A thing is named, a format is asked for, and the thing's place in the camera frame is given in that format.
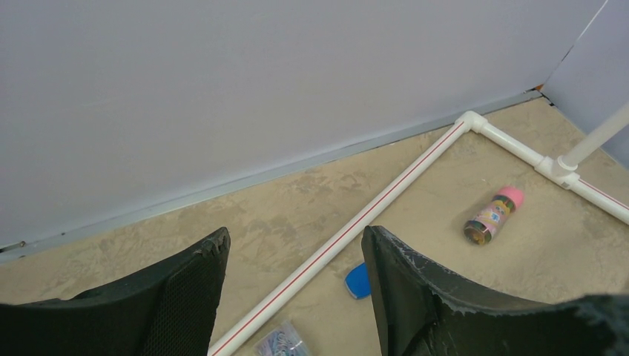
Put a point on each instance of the pink capped small bottle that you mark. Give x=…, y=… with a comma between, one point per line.
x=486, y=224

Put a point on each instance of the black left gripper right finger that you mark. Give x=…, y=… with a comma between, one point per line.
x=423, y=308

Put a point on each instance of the white PVC pipe frame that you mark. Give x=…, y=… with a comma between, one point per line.
x=295, y=238

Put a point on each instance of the small grey blue box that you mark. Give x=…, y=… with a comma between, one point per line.
x=283, y=341

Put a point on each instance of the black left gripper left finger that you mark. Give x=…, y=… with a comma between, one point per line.
x=167, y=308

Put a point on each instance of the blue cube block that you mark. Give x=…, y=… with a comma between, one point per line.
x=357, y=282

